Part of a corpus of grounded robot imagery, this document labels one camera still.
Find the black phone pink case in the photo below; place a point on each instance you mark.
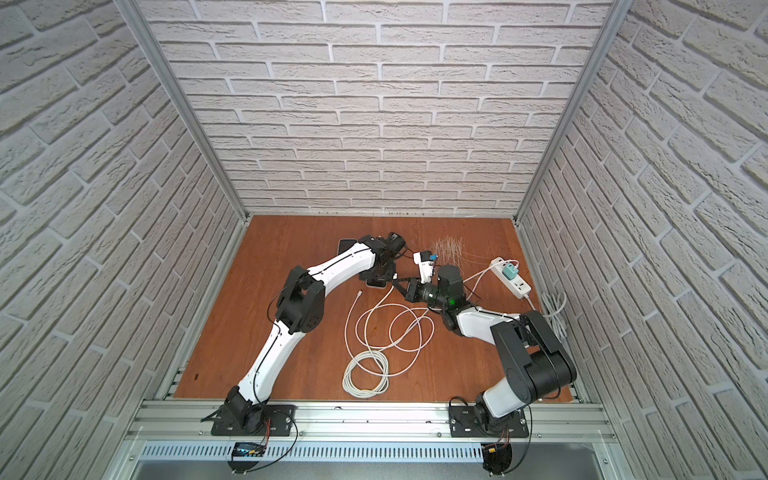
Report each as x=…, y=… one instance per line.
x=378, y=284

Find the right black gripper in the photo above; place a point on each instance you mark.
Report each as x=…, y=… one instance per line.
x=413, y=290

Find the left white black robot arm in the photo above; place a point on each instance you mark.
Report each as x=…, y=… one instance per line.
x=300, y=308

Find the white power strip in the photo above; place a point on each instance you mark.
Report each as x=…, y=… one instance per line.
x=519, y=287

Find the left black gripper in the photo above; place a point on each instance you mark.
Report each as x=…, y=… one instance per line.
x=372, y=276

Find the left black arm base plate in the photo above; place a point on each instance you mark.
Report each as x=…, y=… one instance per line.
x=275, y=420

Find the right black round connector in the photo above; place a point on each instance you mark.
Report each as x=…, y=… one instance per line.
x=496, y=458

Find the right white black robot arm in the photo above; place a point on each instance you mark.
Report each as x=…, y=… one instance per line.
x=535, y=364

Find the black phone mint frame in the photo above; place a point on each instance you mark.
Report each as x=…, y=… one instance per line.
x=346, y=245

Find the aluminium front rail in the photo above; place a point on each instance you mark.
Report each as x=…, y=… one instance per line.
x=377, y=421

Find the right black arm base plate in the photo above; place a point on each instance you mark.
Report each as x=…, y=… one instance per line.
x=475, y=420

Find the teal charger adapter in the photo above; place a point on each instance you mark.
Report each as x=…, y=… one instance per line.
x=510, y=270

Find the left small circuit board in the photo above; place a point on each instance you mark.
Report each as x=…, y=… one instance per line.
x=248, y=450

